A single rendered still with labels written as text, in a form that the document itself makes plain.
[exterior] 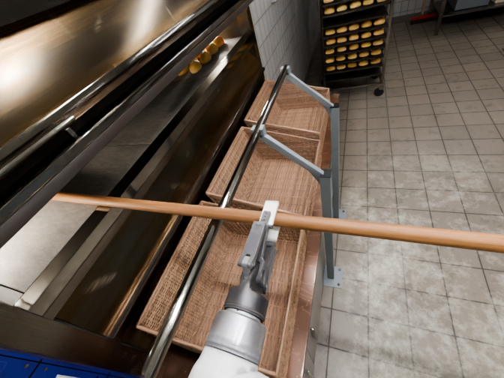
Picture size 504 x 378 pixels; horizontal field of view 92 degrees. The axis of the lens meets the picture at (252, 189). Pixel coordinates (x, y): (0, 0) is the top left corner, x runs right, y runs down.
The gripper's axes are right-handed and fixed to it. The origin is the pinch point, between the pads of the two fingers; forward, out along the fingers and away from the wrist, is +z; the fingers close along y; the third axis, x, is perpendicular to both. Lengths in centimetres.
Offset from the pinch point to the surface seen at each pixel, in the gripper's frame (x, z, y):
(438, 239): 30.3, -0.9, -0.8
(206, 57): -67, 108, -2
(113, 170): -64, 15, 1
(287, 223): 4.1, -1.0, -1.0
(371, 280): 30, 41, 119
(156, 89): -36.5, 25.9, -21.2
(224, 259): -40, 13, 60
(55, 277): -51, -23, 1
